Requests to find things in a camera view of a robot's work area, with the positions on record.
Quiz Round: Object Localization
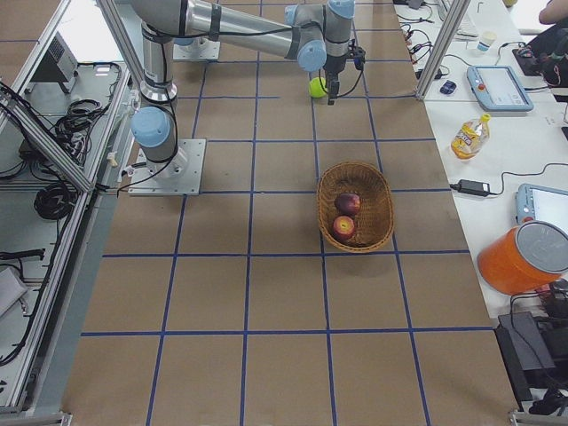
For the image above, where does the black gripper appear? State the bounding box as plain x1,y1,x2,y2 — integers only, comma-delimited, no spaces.
323,54,346,106

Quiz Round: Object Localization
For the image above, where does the green apple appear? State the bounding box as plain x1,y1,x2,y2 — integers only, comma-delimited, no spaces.
309,76,327,99

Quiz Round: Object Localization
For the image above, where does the dark red apple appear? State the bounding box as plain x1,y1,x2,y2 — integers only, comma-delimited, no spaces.
335,193,361,217

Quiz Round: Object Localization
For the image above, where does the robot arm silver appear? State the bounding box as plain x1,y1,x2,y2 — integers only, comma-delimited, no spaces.
131,1,355,181

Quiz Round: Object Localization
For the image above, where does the wicker basket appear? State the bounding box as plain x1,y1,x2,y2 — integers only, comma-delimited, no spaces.
317,161,394,254

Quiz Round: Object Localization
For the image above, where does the orange juice bottle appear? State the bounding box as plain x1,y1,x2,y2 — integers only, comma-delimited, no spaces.
450,113,492,160

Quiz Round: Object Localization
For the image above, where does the paper cup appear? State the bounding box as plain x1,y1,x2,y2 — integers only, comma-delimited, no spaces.
477,31,497,52

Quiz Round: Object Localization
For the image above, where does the teach pendant blue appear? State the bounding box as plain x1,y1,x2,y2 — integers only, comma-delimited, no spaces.
466,66,533,112

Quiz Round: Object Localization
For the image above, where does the black power adapter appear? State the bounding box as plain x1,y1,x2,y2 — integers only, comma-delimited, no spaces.
450,179,491,197

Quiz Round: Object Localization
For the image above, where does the orange bucket grey lid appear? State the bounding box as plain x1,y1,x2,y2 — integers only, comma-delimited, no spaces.
477,221,567,296

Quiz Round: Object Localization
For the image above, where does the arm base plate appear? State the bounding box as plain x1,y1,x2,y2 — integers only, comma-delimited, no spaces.
127,138,206,196
173,37,221,62

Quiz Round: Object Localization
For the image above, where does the aluminium frame post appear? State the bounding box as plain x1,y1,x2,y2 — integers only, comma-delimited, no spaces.
415,0,470,100

